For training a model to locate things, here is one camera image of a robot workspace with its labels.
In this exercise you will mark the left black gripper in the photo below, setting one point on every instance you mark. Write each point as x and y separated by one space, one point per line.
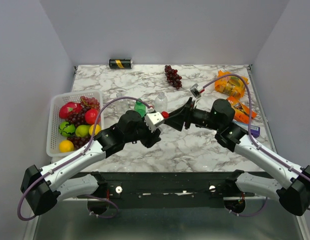
150 141

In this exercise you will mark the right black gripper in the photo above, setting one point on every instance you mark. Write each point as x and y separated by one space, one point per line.
184 114

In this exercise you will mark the clear bottle red cap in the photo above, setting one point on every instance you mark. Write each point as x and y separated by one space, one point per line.
163 126

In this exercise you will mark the clear bottle blue cap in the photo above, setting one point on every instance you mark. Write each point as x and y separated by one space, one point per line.
161 102

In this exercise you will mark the green plastic bottle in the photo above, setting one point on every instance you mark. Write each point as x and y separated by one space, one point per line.
140 108

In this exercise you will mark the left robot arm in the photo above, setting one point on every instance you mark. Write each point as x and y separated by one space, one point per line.
43 187

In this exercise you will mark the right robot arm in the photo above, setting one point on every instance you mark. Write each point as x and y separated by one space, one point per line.
292 182

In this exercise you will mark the dark grapes on table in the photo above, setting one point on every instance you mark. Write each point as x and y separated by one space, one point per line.
172 77

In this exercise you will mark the yellow lemon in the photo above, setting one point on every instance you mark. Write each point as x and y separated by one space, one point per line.
94 129

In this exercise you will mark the orange snack bag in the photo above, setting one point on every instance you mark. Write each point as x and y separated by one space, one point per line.
231 86

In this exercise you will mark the orange razor package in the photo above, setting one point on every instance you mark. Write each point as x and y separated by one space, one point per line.
241 111

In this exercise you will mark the red apple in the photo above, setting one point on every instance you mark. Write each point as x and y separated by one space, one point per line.
91 116

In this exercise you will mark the green pear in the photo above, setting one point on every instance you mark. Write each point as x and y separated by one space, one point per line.
82 131

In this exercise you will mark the purple small box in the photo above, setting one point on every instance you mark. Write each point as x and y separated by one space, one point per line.
255 130

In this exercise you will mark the basket grapes lower bunch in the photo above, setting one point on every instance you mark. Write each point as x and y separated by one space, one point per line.
79 142

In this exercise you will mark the basket grapes bunch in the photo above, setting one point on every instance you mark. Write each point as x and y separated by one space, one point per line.
79 142
87 103

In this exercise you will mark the basket grapes upper bunch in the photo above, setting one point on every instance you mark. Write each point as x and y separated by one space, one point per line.
87 103

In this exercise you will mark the black gold battery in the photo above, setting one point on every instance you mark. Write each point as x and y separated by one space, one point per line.
120 63

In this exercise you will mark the green watermelon toy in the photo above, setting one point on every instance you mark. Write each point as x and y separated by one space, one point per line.
66 129

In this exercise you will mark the orange fruit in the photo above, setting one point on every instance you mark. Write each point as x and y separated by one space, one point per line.
66 146

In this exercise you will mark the red dragon fruit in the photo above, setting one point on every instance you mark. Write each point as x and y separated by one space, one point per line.
68 109

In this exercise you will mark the white plastic basket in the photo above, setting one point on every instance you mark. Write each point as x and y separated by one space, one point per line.
54 138

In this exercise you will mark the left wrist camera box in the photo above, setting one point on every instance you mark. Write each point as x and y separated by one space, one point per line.
153 120

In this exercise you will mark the black mounting rail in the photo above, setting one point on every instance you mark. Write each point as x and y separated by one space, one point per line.
165 190

